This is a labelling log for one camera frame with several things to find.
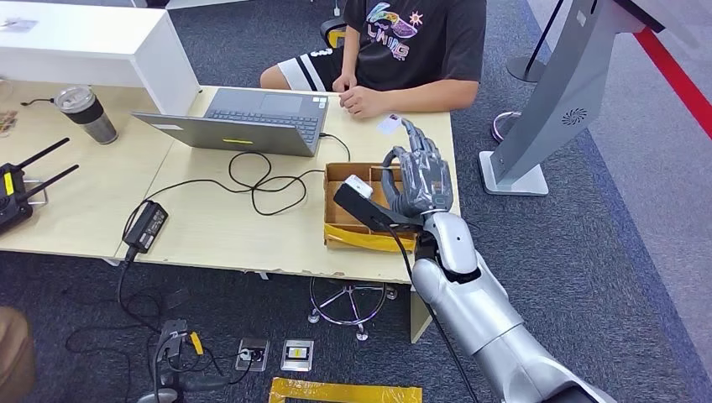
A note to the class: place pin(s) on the person's left hand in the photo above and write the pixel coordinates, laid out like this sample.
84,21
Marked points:
361,102

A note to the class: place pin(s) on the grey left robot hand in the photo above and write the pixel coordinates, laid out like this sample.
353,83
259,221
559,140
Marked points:
204,381

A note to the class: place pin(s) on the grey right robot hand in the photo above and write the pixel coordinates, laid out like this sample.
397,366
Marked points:
425,181

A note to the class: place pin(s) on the person's right hand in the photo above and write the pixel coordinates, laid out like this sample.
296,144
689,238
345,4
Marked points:
345,82

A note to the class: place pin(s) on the white ID card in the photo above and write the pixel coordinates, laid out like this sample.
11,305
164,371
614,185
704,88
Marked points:
387,125

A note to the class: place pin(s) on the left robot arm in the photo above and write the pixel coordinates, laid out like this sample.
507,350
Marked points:
157,397

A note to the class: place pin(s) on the person's right forearm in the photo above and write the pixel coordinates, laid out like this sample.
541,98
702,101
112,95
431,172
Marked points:
350,53

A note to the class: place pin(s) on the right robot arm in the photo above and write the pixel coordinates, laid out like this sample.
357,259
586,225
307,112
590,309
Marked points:
484,317

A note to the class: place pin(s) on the person's left forearm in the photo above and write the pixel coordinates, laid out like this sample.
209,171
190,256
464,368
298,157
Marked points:
434,95

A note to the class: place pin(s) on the person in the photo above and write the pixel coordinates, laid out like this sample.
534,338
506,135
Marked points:
423,50

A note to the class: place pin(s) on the small clear card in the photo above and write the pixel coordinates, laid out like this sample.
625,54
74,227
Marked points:
19,25

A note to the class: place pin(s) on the black office chair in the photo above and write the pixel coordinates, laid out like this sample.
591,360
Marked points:
332,30

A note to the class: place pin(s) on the steel floor socket with plugs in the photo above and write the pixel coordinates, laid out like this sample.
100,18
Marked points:
261,361

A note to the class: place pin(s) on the grey laptop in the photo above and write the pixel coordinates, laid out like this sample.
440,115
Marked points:
261,119

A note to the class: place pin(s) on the round chrome floor base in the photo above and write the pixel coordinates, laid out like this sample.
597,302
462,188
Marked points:
500,125

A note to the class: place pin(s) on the steel floor socket yellow label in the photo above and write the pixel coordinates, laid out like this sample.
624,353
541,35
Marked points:
297,364

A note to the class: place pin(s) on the wooden compartment box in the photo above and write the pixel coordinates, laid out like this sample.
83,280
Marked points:
345,236

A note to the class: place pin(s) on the yellow floor tape square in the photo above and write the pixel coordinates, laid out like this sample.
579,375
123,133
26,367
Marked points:
345,392

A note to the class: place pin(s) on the black stanchion pole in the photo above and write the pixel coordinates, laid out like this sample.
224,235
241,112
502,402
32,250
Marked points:
525,69

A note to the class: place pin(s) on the chrome stool base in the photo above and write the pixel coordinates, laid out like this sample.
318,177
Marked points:
347,320

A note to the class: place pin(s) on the grey kiosk stand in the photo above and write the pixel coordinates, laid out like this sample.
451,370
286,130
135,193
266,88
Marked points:
556,89

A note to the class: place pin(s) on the black laptop power adapter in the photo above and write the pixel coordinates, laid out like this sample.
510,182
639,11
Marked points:
146,227

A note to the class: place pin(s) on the brown rounded object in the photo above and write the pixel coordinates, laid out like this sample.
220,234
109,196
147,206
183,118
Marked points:
12,356

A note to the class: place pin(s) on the white counter block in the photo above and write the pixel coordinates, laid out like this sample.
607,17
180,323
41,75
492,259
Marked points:
111,50

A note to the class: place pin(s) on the steel travel cup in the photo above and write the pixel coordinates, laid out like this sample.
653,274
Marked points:
89,117

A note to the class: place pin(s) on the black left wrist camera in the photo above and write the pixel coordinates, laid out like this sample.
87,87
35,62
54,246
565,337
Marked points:
173,336

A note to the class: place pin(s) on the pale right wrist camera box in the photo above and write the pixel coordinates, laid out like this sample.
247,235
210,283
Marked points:
359,187

